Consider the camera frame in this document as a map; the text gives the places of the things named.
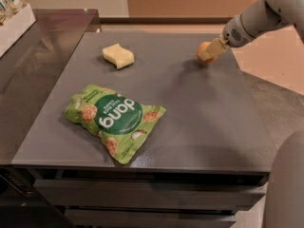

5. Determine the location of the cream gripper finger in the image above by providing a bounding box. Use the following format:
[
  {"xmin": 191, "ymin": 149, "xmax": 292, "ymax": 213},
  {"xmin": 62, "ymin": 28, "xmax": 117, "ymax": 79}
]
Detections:
[{"xmin": 207, "ymin": 38, "xmax": 226, "ymax": 57}]

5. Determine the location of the orange fruit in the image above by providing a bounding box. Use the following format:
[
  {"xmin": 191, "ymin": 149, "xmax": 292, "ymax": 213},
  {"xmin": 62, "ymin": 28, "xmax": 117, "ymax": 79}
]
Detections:
[{"xmin": 197, "ymin": 42, "xmax": 217, "ymax": 63}]

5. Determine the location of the yellow sponge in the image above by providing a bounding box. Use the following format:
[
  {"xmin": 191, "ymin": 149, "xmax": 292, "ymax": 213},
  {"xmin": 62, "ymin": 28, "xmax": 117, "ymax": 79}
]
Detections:
[{"xmin": 103, "ymin": 44, "xmax": 135, "ymax": 69}]

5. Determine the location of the grey drawer cabinet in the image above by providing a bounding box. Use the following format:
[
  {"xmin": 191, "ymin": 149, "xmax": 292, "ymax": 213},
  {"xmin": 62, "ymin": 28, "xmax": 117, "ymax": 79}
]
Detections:
[{"xmin": 13, "ymin": 32, "xmax": 276, "ymax": 228}]

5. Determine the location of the green dang chips bag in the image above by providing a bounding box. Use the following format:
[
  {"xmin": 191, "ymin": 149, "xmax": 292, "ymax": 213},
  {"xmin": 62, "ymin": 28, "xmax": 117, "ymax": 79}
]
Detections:
[{"xmin": 65, "ymin": 85, "xmax": 166, "ymax": 164}]

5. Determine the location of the dark side counter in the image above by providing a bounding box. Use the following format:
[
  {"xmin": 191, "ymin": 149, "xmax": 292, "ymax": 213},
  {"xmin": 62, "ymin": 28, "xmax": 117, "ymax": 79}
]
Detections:
[{"xmin": 0, "ymin": 9, "xmax": 100, "ymax": 166}]

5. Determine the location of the white snack box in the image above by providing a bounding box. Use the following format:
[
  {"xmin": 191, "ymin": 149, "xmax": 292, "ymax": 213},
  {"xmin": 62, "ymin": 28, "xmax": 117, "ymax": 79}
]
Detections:
[{"xmin": 0, "ymin": 0, "xmax": 36, "ymax": 57}]

